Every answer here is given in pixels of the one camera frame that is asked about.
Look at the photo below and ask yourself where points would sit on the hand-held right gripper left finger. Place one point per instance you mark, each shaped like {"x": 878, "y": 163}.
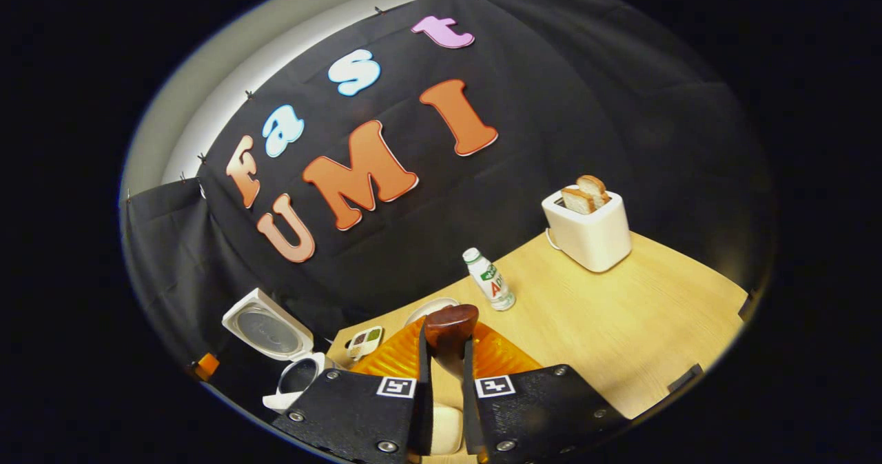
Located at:
{"x": 358, "y": 416}

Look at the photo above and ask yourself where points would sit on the white toaster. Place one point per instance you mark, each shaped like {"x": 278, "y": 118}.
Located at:
{"x": 592, "y": 240}

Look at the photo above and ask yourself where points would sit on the beige rice container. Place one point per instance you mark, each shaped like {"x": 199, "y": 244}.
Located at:
{"x": 446, "y": 429}

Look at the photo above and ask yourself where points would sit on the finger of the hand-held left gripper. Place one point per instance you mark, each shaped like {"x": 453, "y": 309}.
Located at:
{"x": 205, "y": 366}

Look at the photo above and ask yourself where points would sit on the white bottle with green label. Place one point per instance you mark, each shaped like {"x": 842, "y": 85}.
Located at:
{"x": 490, "y": 281}

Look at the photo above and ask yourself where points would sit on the white divided grain dish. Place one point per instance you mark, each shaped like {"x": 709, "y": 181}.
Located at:
{"x": 365, "y": 343}

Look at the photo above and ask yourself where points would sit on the black backdrop cloth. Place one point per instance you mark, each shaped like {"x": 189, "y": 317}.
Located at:
{"x": 586, "y": 105}

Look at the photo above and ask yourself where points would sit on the white rice cooker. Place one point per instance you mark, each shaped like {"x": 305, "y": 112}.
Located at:
{"x": 269, "y": 326}

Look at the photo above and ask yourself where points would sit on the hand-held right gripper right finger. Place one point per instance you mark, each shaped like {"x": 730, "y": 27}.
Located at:
{"x": 530, "y": 412}

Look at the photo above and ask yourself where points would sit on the brown wooden spoon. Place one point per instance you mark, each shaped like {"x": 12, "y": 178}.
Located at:
{"x": 451, "y": 326}

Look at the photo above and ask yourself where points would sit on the white round plate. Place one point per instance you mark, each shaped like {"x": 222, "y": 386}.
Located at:
{"x": 431, "y": 307}

